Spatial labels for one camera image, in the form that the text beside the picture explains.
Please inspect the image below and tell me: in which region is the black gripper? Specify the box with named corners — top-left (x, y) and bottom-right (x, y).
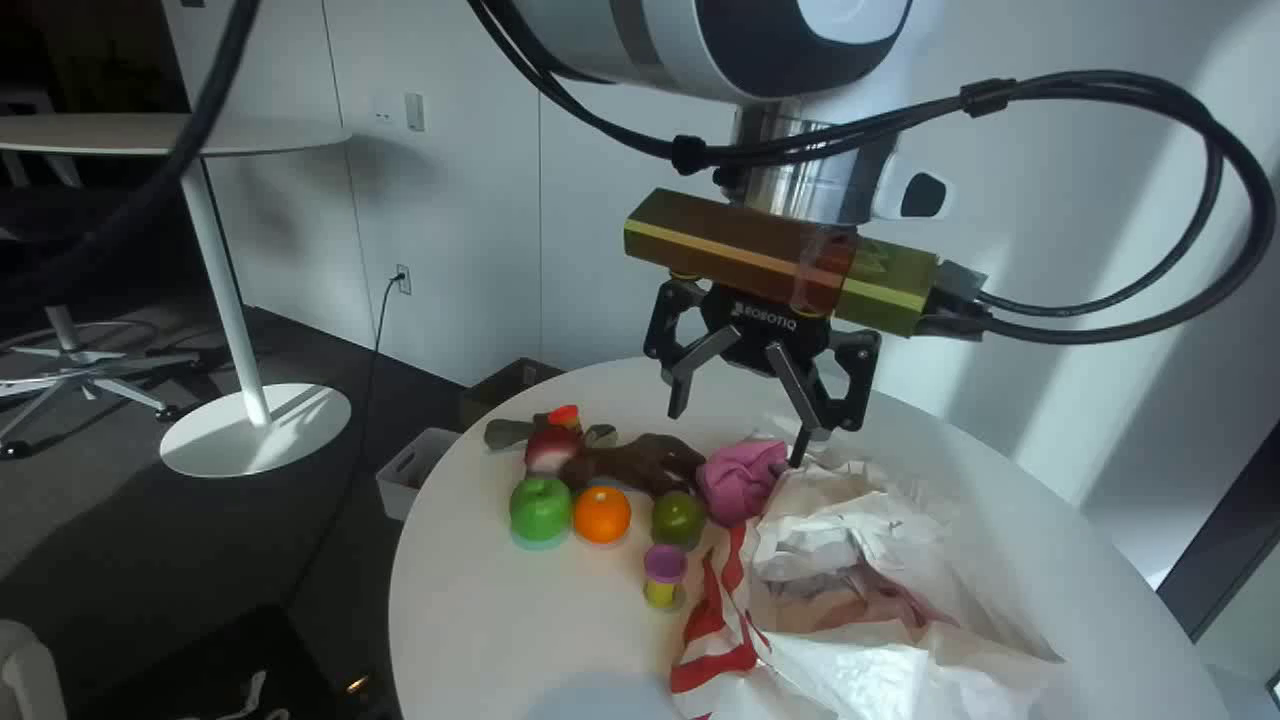
top-left (640, 274), bottom-right (884, 467)

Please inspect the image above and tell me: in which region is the brown plush reindeer toy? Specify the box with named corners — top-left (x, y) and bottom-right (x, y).
top-left (481, 399), bottom-right (708, 499)

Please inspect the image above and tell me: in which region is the dark green toy apple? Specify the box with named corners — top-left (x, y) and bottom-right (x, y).
top-left (647, 488), bottom-right (714, 550)

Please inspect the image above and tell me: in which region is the orange toy fruit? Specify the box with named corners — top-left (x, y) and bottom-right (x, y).
top-left (573, 478), bottom-right (638, 546)

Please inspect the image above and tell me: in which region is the bright green toy apple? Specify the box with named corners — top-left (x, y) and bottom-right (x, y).
top-left (508, 470), bottom-right (577, 550)

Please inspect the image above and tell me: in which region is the pink cloth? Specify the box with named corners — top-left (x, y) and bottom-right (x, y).
top-left (697, 434), bottom-right (793, 528)

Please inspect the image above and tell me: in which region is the white red plastic bag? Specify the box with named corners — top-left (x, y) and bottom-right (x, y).
top-left (664, 457), bottom-right (1074, 720)

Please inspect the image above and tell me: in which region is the dark floor box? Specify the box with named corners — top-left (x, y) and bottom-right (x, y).
top-left (462, 354), bottom-right (568, 430)

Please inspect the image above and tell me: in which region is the grey floor bin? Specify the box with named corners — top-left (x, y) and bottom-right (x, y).
top-left (374, 423), bottom-right (466, 528)

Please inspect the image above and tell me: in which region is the black slanted bar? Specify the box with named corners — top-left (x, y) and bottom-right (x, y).
top-left (1155, 453), bottom-right (1280, 647)

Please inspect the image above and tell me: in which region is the grey office chair base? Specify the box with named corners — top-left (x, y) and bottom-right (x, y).
top-left (0, 303), bottom-right (205, 459)

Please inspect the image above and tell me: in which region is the grey plastic object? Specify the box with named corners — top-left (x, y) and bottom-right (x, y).
top-left (0, 617), bottom-right (74, 720)

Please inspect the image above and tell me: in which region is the gold green wrist camera box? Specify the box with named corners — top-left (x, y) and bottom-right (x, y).
top-left (619, 185), bottom-right (994, 336)

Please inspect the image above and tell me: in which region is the black wall fixture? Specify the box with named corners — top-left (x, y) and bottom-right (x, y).
top-left (895, 168), bottom-right (953, 218)

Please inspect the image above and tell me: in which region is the dark wall plug cord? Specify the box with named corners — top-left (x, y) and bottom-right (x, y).
top-left (369, 272), bottom-right (405, 354)

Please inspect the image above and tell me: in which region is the thin black camera cable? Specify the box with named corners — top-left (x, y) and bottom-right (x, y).
top-left (977, 124), bottom-right (1233, 325)

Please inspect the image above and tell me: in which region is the round white pedestal table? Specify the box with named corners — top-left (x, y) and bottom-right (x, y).
top-left (0, 111), bottom-right (356, 484)

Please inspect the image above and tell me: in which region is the thick black looped cable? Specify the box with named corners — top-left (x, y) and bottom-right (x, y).
top-left (466, 0), bottom-right (1280, 346)

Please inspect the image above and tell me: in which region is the black hanging cable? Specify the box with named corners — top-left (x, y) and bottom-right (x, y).
top-left (0, 0), bottom-right (267, 314)

